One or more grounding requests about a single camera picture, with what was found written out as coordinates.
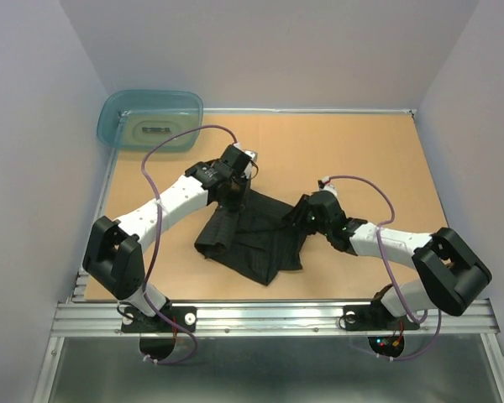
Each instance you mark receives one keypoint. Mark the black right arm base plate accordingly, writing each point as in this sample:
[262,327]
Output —
[370,317]

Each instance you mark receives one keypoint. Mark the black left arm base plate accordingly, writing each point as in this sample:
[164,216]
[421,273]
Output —
[136,322]

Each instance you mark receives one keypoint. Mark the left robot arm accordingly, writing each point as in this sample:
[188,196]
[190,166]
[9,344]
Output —
[114,256]

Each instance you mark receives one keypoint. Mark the aluminium front rail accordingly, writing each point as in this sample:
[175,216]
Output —
[256,319]

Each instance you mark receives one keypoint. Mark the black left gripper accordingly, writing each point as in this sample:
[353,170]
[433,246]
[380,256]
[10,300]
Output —
[238,201]

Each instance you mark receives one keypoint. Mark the black pinstriped long sleeve shirt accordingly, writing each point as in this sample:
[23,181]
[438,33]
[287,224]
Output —
[256,242]

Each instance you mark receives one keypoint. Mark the blue transparent plastic bin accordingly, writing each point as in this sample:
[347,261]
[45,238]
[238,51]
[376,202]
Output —
[141,119]

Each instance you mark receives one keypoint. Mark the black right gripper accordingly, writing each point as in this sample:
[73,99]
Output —
[296,217]

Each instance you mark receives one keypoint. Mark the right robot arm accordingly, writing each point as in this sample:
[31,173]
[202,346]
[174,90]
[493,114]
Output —
[450,275]

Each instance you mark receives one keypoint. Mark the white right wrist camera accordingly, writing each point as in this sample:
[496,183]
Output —
[325,184]

